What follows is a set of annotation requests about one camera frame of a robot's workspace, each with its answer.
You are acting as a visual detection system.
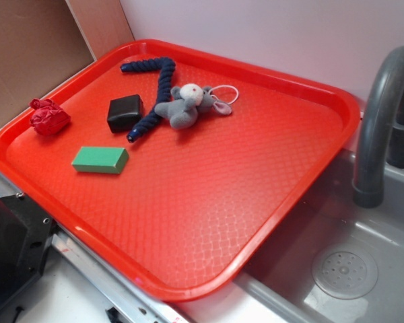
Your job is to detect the round sink drain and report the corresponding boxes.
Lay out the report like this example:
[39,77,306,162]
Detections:
[311,244,378,300]

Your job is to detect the black rectangular block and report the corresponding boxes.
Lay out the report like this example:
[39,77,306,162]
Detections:
[107,94,143,133]

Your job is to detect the grey plush mouse toy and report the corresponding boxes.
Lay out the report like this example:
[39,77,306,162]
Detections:
[154,83,239,130]

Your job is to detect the dark blue twisted rope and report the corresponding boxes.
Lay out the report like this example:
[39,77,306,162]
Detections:
[120,57,177,144]

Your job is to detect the grey curved faucet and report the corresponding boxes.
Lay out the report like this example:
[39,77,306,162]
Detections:
[352,46,404,208]

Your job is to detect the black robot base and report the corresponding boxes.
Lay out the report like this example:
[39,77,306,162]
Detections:
[0,193,57,312]

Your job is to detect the grey plastic sink basin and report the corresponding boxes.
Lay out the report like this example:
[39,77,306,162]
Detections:
[236,151,404,322]

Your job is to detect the brown cardboard panel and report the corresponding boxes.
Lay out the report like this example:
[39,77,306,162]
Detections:
[0,1,93,128]

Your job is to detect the red plastic tray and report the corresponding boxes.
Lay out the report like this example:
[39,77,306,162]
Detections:
[0,40,360,302]

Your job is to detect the crumpled red paper ball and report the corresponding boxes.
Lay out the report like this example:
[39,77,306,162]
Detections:
[29,98,71,135]

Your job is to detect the green rectangular block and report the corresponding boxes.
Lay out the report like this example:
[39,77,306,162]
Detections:
[71,147,129,174]

